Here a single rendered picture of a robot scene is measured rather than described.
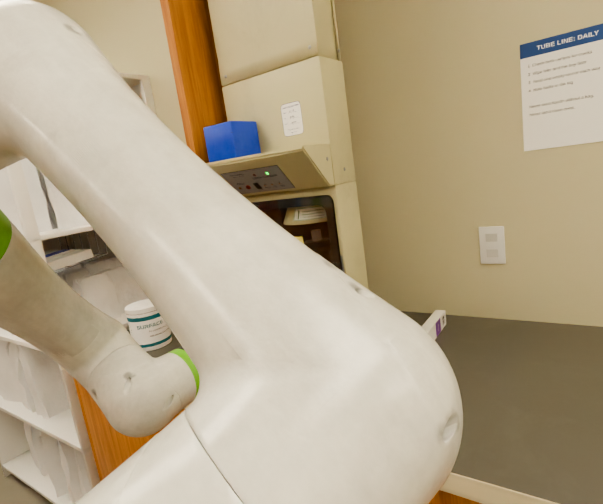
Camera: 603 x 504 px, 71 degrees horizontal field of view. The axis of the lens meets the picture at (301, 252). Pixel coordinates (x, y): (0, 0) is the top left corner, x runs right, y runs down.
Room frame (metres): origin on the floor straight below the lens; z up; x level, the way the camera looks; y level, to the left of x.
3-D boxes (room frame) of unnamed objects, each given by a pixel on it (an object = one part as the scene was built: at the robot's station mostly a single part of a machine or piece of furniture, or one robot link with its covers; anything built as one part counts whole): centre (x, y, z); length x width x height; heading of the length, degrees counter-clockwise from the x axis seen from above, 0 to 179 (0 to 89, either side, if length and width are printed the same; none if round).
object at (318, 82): (1.24, -0.05, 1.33); 0.32 x 0.25 x 0.77; 54
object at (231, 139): (1.15, 0.14, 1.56); 0.10 x 0.10 x 0.09; 54
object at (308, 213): (1.13, 0.03, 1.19); 0.30 x 0.01 x 0.40; 53
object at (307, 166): (1.09, 0.06, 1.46); 0.32 x 0.12 x 0.10; 54
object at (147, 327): (1.41, 0.56, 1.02); 0.13 x 0.13 x 0.15
